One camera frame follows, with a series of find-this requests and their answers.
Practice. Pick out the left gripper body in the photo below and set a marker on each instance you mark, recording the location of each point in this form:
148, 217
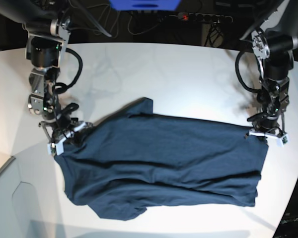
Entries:
267, 125

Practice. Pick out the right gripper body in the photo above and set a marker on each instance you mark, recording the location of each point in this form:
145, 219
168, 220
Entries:
70, 131

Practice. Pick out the dark blue t-shirt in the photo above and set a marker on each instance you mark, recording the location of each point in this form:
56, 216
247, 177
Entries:
136, 159

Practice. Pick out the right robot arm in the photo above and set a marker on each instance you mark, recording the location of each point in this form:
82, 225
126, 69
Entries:
47, 23

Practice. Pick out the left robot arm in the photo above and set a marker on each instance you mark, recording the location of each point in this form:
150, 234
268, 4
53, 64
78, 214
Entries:
273, 49

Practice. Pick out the white power strip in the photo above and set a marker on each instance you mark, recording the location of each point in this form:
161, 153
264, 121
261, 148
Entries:
205, 18

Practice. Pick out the blue box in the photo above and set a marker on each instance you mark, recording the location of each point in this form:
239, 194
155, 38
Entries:
133, 5

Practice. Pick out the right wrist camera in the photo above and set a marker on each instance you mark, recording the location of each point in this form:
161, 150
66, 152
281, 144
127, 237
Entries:
55, 148

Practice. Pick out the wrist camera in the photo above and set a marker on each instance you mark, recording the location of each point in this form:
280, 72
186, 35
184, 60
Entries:
55, 148
282, 139

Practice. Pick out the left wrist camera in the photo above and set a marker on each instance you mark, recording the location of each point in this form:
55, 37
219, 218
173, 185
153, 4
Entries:
282, 139

